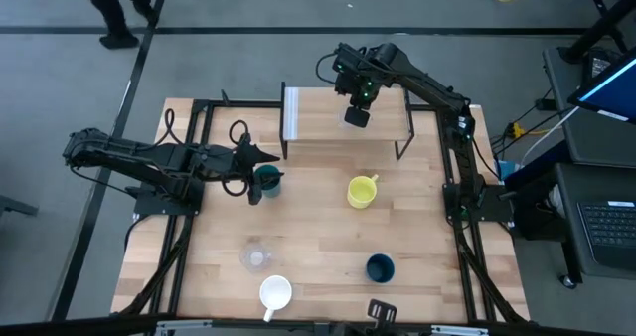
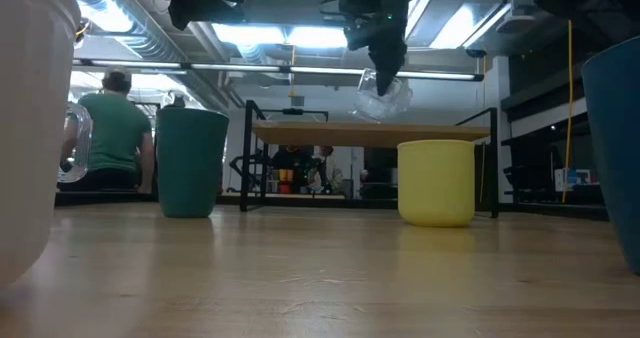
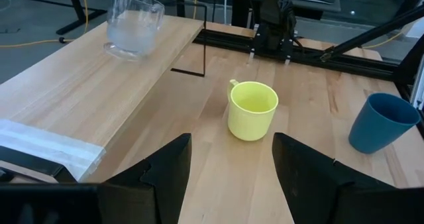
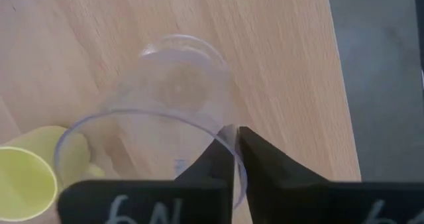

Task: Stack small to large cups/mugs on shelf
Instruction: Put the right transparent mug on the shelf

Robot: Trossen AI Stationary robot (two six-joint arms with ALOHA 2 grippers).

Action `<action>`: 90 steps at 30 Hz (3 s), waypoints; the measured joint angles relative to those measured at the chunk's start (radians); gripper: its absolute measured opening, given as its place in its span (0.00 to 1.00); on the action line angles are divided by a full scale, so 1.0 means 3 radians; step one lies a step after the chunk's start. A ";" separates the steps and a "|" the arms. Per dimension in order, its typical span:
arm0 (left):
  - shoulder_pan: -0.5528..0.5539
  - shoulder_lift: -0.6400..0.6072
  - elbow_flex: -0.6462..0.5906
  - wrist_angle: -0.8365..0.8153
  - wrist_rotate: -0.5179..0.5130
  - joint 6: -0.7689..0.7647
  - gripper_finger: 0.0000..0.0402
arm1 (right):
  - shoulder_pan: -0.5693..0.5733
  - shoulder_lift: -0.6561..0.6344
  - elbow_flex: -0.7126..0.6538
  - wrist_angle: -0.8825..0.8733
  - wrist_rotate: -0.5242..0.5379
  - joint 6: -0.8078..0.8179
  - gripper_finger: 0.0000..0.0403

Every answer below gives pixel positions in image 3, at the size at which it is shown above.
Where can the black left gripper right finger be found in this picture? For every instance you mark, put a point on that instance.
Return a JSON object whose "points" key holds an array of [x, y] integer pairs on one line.
{"points": [[308, 184]]}

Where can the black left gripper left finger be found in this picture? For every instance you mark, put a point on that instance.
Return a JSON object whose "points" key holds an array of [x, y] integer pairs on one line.
{"points": [[159, 191]]}

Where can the blue-green plastic cup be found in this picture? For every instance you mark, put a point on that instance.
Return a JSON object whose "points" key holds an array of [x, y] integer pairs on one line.
{"points": [[374, 131]]}

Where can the pale yellow mug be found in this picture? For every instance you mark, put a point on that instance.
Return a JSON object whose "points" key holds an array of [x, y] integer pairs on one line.
{"points": [[248, 121]]}

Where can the black stand leg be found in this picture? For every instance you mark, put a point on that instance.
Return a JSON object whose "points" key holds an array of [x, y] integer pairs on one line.
{"points": [[77, 8]]}

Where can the black aluminium table frame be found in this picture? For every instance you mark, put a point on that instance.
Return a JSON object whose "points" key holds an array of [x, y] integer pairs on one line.
{"points": [[348, 63]]}

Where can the wooden shelf with black frame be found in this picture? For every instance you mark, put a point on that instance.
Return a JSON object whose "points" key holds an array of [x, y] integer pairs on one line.
{"points": [[83, 85]]}

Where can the silver aluminium frame post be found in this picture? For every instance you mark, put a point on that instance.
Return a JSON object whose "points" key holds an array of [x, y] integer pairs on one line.
{"points": [[419, 85]]}

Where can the black diagonal frame strut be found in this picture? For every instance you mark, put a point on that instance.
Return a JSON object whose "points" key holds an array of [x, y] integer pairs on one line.
{"points": [[381, 28]]}

